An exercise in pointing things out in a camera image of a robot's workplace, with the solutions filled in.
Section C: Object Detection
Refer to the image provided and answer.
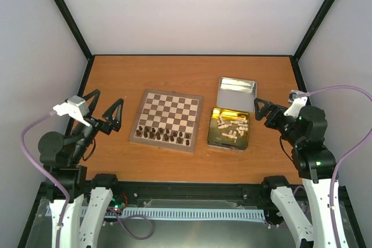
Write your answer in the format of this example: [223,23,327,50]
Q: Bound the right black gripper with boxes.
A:
[254,97,302,145]

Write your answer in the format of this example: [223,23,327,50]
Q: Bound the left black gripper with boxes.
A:
[71,88,124,162]

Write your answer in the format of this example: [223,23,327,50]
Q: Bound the white chess rook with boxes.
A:
[237,118,248,124]

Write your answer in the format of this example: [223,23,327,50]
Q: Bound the white chess king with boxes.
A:
[218,115,225,127]

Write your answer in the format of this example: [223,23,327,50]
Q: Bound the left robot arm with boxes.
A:
[38,89,124,247]

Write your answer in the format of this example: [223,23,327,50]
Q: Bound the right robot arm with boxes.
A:
[254,97,348,247]

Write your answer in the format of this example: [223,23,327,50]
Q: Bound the wooden chess board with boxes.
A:
[130,89,203,153]

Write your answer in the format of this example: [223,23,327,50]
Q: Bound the green lit circuit board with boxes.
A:
[111,194,128,211]

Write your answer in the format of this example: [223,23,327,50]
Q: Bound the silver tin lid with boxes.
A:
[216,77,257,113]

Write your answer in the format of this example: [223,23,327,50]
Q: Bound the gold tin box base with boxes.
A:
[207,107,249,152]

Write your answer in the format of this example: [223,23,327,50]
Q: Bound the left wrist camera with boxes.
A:
[53,95,91,127]

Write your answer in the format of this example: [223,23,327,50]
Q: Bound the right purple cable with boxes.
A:
[307,85,372,248]

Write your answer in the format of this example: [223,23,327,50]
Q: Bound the purple cable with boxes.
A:
[20,111,71,248]
[307,85,372,248]

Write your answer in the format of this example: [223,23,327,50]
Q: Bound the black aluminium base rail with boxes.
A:
[40,181,349,211]

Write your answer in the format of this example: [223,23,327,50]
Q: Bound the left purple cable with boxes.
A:
[20,111,71,248]

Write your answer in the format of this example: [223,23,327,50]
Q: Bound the black frame post left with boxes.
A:
[53,0,93,62]

